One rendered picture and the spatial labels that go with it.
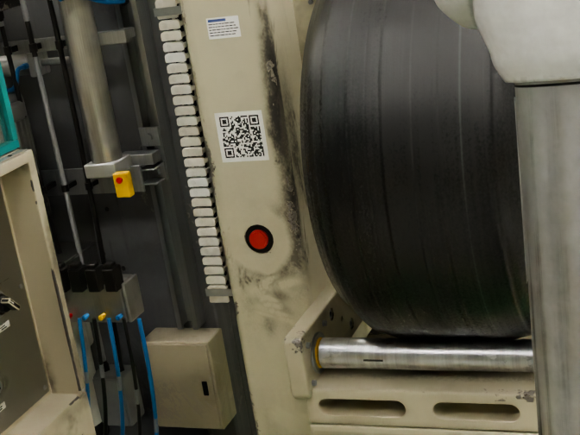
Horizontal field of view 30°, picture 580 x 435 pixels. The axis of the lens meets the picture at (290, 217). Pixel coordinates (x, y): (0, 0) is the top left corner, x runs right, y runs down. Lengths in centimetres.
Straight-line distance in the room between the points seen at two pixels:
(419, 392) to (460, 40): 51
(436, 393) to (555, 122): 79
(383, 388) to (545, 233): 77
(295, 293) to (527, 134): 87
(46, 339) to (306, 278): 39
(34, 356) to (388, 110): 64
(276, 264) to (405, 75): 45
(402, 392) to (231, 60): 53
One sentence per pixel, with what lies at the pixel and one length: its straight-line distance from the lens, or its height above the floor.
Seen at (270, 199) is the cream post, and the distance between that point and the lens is 160.
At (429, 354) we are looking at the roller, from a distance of 153.
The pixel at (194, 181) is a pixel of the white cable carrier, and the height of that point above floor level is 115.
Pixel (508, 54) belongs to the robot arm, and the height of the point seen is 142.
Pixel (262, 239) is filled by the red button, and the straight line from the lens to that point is 162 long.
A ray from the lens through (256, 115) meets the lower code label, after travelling 157.
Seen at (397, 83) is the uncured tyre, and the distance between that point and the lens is 131.
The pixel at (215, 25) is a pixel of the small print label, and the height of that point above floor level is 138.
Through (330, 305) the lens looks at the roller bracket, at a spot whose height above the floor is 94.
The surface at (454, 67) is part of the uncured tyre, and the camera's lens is 130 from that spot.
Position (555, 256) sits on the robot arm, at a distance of 82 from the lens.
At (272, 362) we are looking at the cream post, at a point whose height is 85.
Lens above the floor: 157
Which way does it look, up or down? 17 degrees down
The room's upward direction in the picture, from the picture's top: 9 degrees counter-clockwise
